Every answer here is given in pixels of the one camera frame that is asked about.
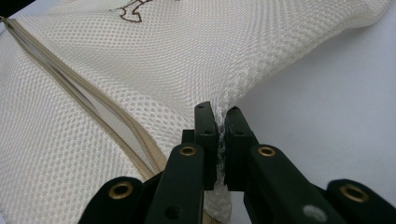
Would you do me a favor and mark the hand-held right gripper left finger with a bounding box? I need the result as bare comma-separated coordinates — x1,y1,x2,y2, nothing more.
145,101,219,224

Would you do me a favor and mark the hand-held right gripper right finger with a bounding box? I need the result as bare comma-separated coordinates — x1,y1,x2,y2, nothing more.
223,105,347,224

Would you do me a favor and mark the cream mesh laundry bag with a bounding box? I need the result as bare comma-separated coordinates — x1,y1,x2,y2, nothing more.
0,0,392,224

